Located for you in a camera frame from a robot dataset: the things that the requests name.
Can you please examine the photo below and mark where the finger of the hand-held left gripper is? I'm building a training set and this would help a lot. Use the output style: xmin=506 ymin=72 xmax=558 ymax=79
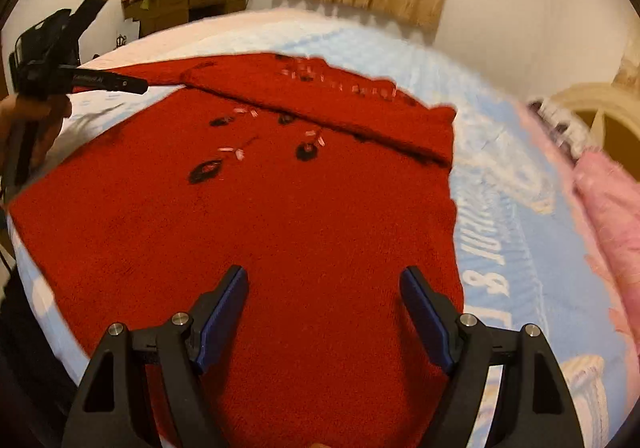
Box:
xmin=60 ymin=66 xmax=150 ymax=95
xmin=69 ymin=0 xmax=109 ymax=44

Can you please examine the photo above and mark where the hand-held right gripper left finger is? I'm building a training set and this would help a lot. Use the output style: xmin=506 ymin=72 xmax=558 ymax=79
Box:
xmin=61 ymin=264 xmax=250 ymax=448

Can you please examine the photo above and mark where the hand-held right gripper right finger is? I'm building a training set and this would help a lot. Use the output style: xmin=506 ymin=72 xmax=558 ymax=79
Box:
xmin=399 ymin=265 xmax=586 ymax=448

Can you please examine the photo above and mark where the red knitted sweater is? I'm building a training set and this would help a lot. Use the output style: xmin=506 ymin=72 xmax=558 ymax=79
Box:
xmin=9 ymin=52 xmax=463 ymax=448

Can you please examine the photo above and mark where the person's left hand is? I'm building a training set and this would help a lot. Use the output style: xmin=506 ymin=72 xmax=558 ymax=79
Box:
xmin=0 ymin=94 xmax=72 ymax=174

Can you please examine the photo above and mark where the light blue printed blanket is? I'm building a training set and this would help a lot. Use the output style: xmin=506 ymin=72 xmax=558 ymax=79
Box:
xmin=7 ymin=8 xmax=640 ymax=448

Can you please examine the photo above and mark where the pink fluffy blanket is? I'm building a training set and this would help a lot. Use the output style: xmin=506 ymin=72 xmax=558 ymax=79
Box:
xmin=570 ymin=150 xmax=640 ymax=310

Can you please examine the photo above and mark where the patterned pillow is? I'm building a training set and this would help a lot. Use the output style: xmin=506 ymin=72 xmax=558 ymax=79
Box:
xmin=527 ymin=98 xmax=597 ymax=162

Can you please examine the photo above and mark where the cream wooden headboard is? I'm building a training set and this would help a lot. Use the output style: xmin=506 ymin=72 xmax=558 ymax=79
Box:
xmin=550 ymin=83 xmax=640 ymax=155

